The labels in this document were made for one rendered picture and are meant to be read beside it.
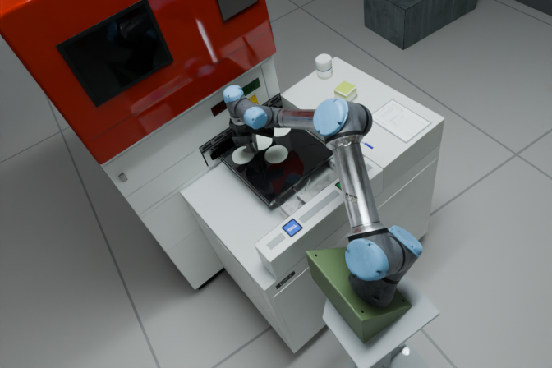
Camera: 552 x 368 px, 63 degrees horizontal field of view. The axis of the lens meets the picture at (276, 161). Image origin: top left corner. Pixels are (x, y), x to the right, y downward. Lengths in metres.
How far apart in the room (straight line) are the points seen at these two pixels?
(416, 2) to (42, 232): 3.13
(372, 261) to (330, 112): 0.44
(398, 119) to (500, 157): 1.31
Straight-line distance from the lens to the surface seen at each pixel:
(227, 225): 1.84
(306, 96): 2.03
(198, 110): 1.82
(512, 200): 2.91
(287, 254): 1.60
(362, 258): 1.27
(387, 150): 1.78
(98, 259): 3.09
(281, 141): 1.94
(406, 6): 3.64
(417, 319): 1.60
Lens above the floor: 2.32
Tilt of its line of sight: 49 degrees down
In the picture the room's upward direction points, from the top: 16 degrees counter-clockwise
